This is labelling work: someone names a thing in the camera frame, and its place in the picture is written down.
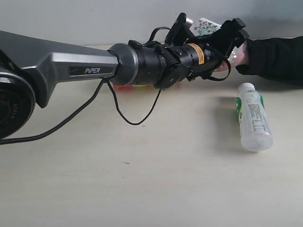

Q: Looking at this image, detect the person's open bare hand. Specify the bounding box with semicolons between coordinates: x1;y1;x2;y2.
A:
228;40;250;68

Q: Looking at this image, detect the black sleeved forearm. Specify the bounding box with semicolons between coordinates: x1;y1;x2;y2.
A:
235;36;303;86

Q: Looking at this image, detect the white bottle green label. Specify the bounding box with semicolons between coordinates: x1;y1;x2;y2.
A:
235;83;274;152

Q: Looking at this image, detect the yellow juice bottle red cap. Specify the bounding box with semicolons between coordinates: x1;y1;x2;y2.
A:
113;80;185;92

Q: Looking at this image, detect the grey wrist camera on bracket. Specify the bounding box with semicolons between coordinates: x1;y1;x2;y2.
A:
164;12;194;46

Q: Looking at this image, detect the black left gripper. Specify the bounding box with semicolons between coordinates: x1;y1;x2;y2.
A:
167;18;250;81

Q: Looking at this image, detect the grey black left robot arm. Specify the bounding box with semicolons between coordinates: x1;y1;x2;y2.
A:
0;13;249;145

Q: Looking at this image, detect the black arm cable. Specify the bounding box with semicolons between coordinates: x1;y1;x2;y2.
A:
0;27;176;145

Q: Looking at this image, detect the clear bottle floral white label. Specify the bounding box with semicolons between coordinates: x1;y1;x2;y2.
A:
190;18;239;64

